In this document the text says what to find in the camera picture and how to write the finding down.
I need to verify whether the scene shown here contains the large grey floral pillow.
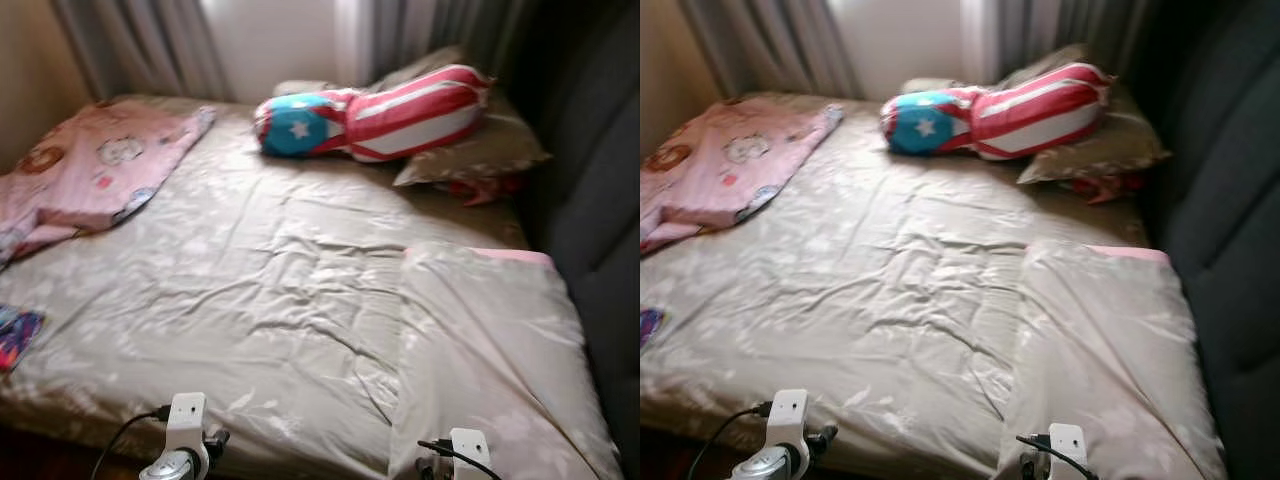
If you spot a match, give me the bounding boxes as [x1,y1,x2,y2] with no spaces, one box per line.
[995,240,1229,480]
[388,242,623,480]

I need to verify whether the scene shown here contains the grey floral bed cover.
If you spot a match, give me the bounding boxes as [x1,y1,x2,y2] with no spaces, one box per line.
[0,93,561,479]
[640,93,1181,479]

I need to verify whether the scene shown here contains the red cloth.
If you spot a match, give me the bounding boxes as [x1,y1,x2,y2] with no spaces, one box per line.
[445,175,526,206]
[1065,172,1146,204]

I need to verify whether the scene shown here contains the pink cartoon print blanket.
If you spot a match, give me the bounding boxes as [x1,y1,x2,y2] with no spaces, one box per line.
[640,100,844,256]
[0,98,216,266]

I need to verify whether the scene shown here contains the dark grey upholstered panel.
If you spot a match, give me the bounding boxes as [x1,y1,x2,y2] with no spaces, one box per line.
[1130,0,1280,480]
[525,0,641,480]

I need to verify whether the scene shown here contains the small grey floral pillow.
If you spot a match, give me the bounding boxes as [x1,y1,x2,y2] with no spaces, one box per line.
[275,45,466,96]
[393,90,551,188]
[1018,88,1171,186]
[900,45,1091,96]

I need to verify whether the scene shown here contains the flag print bolster pillow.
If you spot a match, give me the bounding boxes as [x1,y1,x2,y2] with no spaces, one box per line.
[880,62,1116,161]
[253,63,493,163]

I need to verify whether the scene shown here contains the grey curtain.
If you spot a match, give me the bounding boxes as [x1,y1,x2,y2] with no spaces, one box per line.
[960,0,1161,91]
[680,0,861,101]
[50,0,226,101]
[335,0,541,91]

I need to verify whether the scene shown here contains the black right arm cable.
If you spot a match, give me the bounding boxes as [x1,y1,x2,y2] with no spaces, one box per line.
[1017,433,1099,480]
[418,438,501,480]

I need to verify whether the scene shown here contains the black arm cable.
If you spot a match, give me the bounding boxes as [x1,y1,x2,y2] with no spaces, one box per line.
[90,405,171,480]
[418,438,501,480]
[690,403,773,480]
[1017,433,1099,480]

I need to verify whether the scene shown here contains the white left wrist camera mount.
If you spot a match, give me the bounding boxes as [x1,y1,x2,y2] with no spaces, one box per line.
[768,390,809,451]
[165,392,208,456]

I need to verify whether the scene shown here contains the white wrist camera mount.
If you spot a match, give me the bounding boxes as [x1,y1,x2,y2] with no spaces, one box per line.
[165,392,208,456]
[1047,423,1088,480]
[450,428,491,480]
[768,390,809,451]

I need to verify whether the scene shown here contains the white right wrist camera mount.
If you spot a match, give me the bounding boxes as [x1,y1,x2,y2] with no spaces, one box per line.
[1047,423,1088,480]
[450,428,491,480]

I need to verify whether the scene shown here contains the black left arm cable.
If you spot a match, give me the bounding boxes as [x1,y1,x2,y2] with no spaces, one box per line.
[90,405,171,480]
[690,403,773,480]

